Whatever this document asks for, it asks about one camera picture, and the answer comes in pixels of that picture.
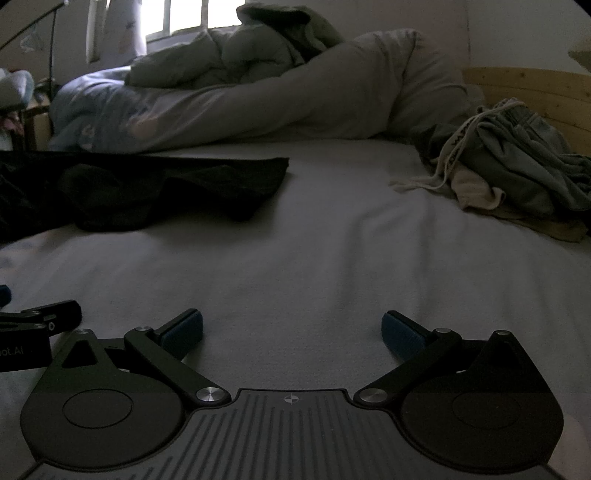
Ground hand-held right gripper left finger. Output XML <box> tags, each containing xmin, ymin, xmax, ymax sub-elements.
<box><xmin>46</xmin><ymin>309</ymin><xmax>232</xmax><ymax>408</ymax></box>

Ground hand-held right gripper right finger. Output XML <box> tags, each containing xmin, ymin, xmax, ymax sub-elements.
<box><xmin>353</xmin><ymin>311</ymin><xmax>546</xmax><ymax>408</ymax></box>

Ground grey drawstring pants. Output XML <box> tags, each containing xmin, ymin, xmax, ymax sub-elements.
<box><xmin>390</xmin><ymin>98</ymin><xmax>591</xmax><ymax>220</ymax></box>

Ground black clothes rack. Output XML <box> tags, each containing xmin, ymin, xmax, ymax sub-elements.
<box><xmin>0</xmin><ymin>0</ymin><xmax>65</xmax><ymax>86</ymax></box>

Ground clothes hanger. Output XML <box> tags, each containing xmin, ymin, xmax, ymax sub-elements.
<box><xmin>21</xmin><ymin>23</ymin><xmax>47</xmax><ymax>51</ymax></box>

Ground black garment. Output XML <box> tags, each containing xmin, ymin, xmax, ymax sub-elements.
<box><xmin>0</xmin><ymin>150</ymin><xmax>289</xmax><ymax>245</ymax></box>

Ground pink cloth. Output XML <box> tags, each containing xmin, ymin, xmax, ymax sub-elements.
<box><xmin>0</xmin><ymin>115</ymin><xmax>24</xmax><ymax>139</ymax></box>

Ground dark wooden furniture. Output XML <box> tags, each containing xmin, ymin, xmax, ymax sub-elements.
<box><xmin>21</xmin><ymin>78</ymin><xmax>58</xmax><ymax>151</ymax></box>

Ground light grey comforter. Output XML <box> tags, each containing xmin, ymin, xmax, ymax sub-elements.
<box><xmin>139</xmin><ymin>28</ymin><xmax>483</xmax><ymax>153</ymax></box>

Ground wooden headboard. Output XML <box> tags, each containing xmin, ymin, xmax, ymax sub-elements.
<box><xmin>462</xmin><ymin>67</ymin><xmax>591</xmax><ymax>153</ymax></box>

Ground grey-green padded duvet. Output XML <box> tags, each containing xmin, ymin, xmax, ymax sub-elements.
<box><xmin>127</xmin><ymin>2</ymin><xmax>345</xmax><ymax>88</ymax></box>

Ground white printed curtain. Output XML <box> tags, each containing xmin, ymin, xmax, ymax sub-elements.
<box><xmin>88</xmin><ymin>0</ymin><xmax>148</xmax><ymax>63</ymax></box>

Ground window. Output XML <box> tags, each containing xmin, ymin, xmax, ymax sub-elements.
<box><xmin>145</xmin><ymin>0</ymin><xmax>250</xmax><ymax>41</ymax></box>

